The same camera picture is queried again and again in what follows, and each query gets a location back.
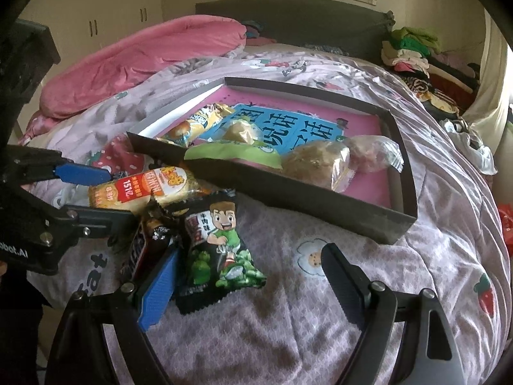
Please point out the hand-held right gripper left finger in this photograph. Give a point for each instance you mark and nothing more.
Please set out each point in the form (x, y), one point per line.
(158, 292)

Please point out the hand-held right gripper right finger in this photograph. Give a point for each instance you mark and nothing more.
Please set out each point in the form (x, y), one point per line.
(344, 284)

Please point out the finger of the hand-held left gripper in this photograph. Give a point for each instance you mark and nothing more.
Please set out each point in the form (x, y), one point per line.
(84, 175)
(100, 220)

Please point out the orange snack packet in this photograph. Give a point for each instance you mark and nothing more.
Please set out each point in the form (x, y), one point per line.
(132, 192)

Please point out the brown chocolate bar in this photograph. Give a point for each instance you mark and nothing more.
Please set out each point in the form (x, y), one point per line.
(140, 252)

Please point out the black green cartoon snack packet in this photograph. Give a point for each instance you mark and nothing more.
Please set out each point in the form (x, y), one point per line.
(218, 248)

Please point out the dark cardboard box tray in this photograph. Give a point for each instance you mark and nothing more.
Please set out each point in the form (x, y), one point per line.
(300, 204)

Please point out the yellow white cartoon snack packet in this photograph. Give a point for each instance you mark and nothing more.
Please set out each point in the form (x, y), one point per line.
(192, 124)

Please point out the clear-wrapped yellowish round pastry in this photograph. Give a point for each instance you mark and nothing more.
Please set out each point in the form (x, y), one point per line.
(312, 164)

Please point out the clear-wrapped pale pastry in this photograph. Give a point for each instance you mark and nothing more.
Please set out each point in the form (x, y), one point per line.
(372, 154)

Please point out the green-trimmed clear pastry packet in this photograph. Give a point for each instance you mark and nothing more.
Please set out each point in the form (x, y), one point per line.
(232, 153)

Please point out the strawberry print blanket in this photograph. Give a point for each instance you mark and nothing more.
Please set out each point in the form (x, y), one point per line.
(441, 228)

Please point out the pink quilt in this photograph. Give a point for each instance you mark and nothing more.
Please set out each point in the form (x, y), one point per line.
(132, 64)

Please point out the pink book with blue label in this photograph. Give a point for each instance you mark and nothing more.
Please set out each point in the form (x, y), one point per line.
(304, 128)

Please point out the white wardrobe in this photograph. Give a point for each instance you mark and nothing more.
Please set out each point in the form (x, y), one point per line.
(112, 12)

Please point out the red plastic bag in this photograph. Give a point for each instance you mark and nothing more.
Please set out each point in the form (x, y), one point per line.
(507, 228)

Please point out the white plastic bag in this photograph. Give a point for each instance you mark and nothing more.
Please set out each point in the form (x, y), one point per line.
(471, 144)

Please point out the blue pink pillow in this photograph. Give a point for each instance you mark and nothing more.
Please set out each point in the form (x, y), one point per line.
(258, 34)

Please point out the pile of folded clothes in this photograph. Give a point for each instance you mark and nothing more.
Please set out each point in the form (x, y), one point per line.
(417, 56)

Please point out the cream curtain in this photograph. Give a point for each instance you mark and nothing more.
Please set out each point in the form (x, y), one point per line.
(491, 80)

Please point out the grey bed headboard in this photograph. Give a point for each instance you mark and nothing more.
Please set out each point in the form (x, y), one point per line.
(300, 24)

